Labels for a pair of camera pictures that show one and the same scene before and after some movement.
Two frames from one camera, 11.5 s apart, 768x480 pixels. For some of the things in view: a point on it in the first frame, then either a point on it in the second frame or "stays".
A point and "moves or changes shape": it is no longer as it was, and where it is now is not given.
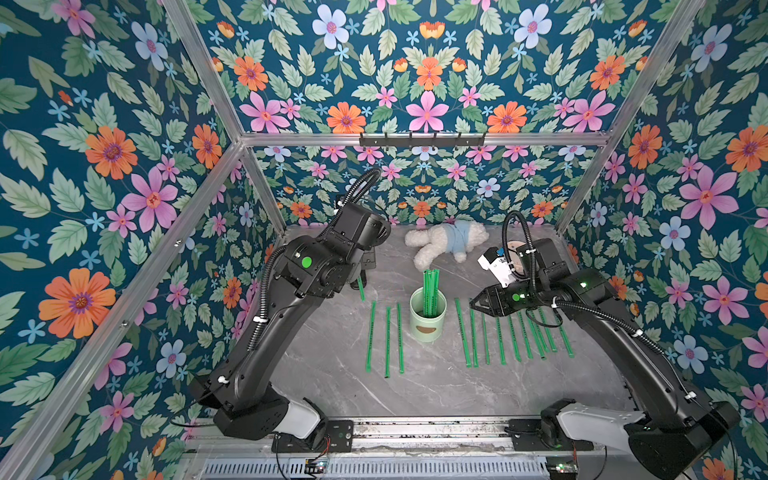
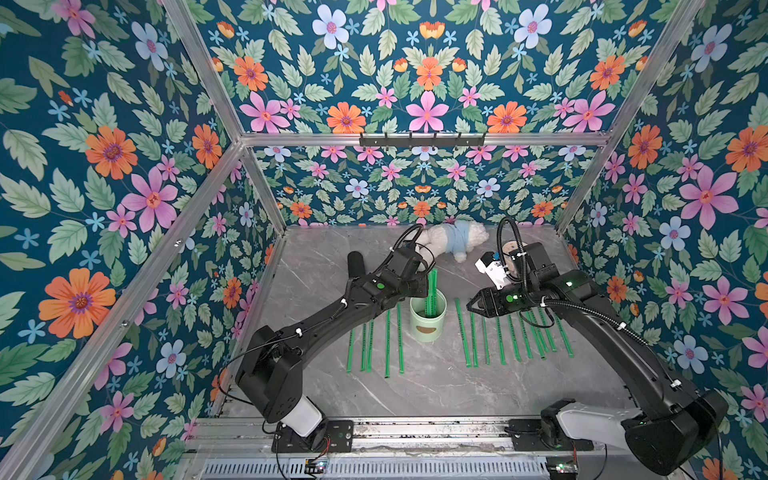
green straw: [361, 290] moves or changes shape
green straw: [513, 333] stays
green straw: [542, 336] stays
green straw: [539, 341] stays
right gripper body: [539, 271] stays
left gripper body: [364, 260] -> [415, 286]
